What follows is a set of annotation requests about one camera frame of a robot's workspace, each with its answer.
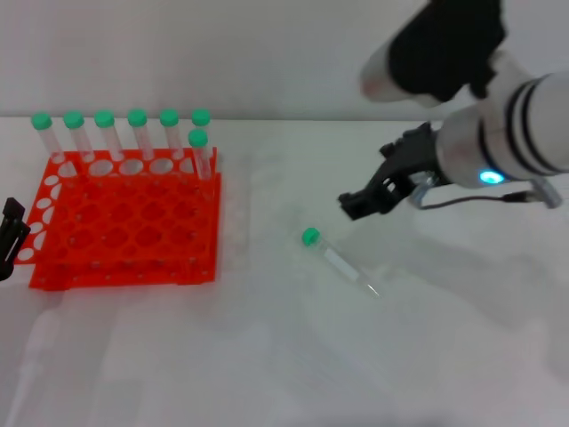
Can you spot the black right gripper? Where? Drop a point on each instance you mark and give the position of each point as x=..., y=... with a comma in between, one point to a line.
x=413, y=153

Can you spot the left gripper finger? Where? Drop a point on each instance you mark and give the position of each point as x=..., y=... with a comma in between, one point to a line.
x=5, y=271
x=13, y=231

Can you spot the green capped test tube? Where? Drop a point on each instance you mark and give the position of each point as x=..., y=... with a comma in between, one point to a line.
x=169, y=117
x=137, y=117
x=41, y=120
x=201, y=116
x=311, y=236
x=73, y=119
x=104, y=118
x=198, y=137

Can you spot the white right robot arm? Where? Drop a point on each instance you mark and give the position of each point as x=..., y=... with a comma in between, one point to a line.
x=524, y=129

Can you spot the orange plastic test tube rack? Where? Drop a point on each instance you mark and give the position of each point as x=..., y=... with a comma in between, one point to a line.
x=133, y=222

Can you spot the black white wrist camera housing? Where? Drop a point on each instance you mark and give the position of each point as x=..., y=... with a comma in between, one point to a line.
x=435, y=49

